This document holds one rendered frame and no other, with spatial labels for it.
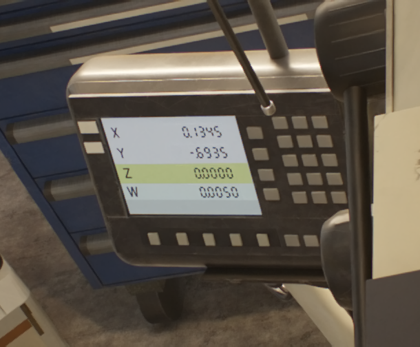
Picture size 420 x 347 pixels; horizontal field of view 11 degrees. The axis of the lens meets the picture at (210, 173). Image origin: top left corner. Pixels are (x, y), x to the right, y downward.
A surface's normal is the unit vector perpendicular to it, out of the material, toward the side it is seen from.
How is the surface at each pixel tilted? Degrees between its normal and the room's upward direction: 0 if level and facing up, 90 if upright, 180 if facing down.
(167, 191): 70
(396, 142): 0
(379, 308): 0
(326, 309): 48
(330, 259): 41
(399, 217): 0
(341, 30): 26
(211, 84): 15
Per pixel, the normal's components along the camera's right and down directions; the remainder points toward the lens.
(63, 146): -0.11, 0.76
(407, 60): -0.92, -0.30
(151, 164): -0.40, 0.51
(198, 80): -0.43, -0.42
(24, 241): -0.36, -0.64
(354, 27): -0.35, -0.24
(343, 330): 0.14, -0.04
